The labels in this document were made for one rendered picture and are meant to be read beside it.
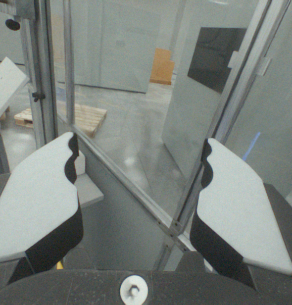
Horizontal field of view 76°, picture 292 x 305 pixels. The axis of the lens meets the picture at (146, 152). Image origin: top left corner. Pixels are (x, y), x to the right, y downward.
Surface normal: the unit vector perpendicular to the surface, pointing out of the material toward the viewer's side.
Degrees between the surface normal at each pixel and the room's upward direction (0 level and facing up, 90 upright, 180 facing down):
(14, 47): 90
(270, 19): 90
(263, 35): 90
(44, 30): 90
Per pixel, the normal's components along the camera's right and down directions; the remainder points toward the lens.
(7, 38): 0.23, 0.55
